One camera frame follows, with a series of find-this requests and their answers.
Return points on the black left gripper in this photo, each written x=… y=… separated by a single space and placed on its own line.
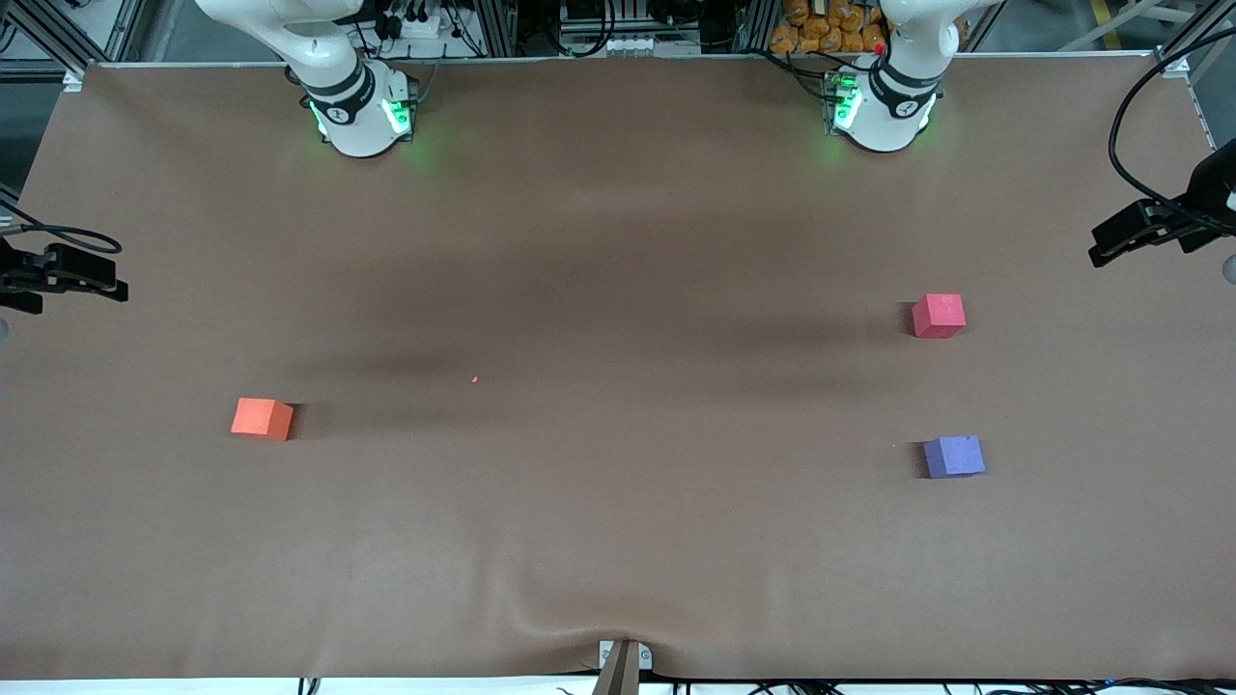
x=1209 y=189

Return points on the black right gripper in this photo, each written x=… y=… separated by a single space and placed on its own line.
x=12 y=277

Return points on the orange foam block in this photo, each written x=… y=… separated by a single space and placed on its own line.
x=262 y=418

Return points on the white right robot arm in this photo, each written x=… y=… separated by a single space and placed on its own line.
x=352 y=106

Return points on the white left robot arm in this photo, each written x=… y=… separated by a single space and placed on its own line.
x=888 y=106

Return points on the red foam block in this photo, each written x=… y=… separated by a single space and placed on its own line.
x=939 y=316

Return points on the purple foam block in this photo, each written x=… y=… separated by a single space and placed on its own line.
x=954 y=456

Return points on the pile of orange objects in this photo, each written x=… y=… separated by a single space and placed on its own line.
x=821 y=29

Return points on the white power strip with plugs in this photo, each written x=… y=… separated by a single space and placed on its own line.
x=415 y=27

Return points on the table cover mat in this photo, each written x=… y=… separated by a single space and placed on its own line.
x=618 y=290

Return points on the brown mounting pole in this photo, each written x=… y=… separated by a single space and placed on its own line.
x=618 y=676

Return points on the grey side frame strut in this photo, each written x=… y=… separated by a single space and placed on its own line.
x=6 y=205

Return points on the metal corner bracket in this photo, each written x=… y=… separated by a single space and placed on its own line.
x=1175 y=67
x=73 y=79

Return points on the aluminium frame profiles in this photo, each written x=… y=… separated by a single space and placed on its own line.
x=1212 y=39
x=68 y=48

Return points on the grey metal clamp bracket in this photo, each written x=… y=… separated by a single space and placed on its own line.
x=608 y=654

